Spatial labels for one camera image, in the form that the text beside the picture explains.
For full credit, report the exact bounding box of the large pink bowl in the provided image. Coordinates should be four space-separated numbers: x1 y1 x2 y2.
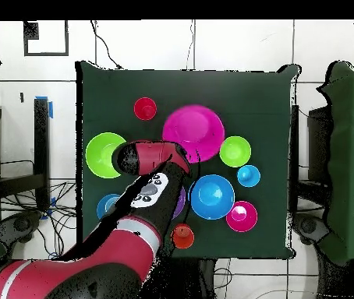
161 104 226 164

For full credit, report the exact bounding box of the red cup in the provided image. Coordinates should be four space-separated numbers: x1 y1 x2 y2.
133 97 158 121

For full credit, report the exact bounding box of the large green bowl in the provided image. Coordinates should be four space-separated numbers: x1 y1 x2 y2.
85 132 128 179

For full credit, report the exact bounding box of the purple bowl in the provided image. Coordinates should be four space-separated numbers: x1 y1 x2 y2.
172 185 186 220

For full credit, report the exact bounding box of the large blue bowl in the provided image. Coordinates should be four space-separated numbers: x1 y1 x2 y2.
188 174 236 221

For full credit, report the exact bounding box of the small green bowl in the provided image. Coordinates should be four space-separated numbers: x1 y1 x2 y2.
218 135 252 168

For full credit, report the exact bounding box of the orange cup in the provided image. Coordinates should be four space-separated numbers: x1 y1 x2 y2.
170 223 196 250

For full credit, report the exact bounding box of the blue cup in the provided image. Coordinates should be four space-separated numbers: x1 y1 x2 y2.
236 164 261 188

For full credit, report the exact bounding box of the small blue bowl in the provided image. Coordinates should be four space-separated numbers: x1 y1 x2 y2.
96 193 122 220

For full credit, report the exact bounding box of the small pinkish red bowl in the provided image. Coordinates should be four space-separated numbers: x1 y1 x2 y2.
225 200 259 234

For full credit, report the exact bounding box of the black metal stand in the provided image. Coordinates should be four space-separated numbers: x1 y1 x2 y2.
0 97 54 211
289 104 334 208

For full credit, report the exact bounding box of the black equipment base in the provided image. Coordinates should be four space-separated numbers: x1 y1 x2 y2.
0 211 42 244
292 213 331 247

